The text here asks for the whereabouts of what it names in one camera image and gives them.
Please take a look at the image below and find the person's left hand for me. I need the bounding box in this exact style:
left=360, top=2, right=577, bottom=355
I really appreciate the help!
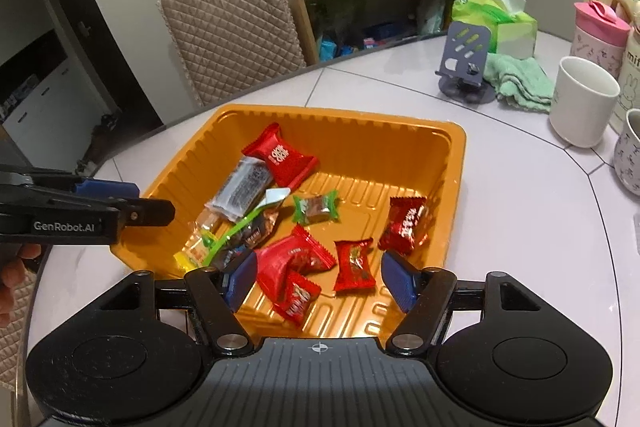
left=0, top=243, right=44, bottom=329

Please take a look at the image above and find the grey phone stand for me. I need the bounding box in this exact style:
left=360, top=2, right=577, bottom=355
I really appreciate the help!
left=433, top=20, right=496, bottom=103

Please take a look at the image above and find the wooden shelf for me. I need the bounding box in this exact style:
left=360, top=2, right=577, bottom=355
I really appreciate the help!
left=277, top=0, right=521, bottom=66

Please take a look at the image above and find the red packet white print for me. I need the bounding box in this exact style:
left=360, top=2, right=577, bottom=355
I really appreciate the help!
left=241, top=122, right=320, bottom=188

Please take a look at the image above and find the green candy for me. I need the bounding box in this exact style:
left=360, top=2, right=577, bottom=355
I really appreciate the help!
left=291, top=189, right=341, bottom=224

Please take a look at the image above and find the dark red candy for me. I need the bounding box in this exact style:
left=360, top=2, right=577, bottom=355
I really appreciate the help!
left=215, top=211, right=280, bottom=271

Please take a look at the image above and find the white thermos bottle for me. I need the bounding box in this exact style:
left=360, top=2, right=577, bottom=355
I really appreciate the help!
left=607, top=24, right=640, bottom=134

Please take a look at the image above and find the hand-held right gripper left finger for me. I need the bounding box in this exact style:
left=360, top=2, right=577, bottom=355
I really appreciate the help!
left=92, top=249, right=259, bottom=358

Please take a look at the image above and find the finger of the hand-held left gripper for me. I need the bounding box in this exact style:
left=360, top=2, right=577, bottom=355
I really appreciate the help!
left=0, top=186, right=176, bottom=229
left=0, top=164, right=140, bottom=200

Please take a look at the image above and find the white cabinet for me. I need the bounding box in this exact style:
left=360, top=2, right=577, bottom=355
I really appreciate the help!
left=0, top=29, right=99, bottom=144

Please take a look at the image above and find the red snack packet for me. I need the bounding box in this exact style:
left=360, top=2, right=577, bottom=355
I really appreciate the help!
left=254, top=224, right=337, bottom=308

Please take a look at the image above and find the red foil candy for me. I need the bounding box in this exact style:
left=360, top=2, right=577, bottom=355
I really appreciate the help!
left=272, top=270, right=322, bottom=327
left=378, top=195, right=430, bottom=256
left=332, top=237, right=377, bottom=293

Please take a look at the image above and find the pink lidded bottle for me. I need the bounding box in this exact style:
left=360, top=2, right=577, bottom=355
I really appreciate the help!
left=571, top=0, right=632, bottom=80

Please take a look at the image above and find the patterned mug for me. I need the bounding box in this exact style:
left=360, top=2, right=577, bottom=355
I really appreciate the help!
left=612, top=108, right=640, bottom=196

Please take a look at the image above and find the green cloth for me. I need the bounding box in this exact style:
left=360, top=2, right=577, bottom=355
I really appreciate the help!
left=483, top=54, right=555, bottom=113

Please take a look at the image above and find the white cup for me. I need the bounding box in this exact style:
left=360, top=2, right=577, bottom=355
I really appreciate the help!
left=548, top=55, right=621, bottom=149

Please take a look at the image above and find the yellow candy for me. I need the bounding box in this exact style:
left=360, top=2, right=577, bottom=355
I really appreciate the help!
left=173, top=207, right=224, bottom=272

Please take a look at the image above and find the silver foil packet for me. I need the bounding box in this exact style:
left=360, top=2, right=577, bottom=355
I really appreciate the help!
left=200, top=186, right=292, bottom=267

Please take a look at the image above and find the quilted beige chair cushion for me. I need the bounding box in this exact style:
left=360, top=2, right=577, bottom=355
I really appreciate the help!
left=0, top=271, right=39, bottom=389

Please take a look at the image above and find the green tissue pack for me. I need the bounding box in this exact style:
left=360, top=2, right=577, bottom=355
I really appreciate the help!
left=451, top=0, right=539, bottom=60

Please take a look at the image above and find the black sesame bar packet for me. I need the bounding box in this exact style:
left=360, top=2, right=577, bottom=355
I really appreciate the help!
left=204, top=156, right=275, bottom=223

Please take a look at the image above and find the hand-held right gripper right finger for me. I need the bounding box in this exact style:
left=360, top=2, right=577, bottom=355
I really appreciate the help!
left=381, top=251, right=551, bottom=357

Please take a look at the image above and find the orange plastic tray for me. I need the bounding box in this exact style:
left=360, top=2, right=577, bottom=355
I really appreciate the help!
left=109, top=103, right=468, bottom=342

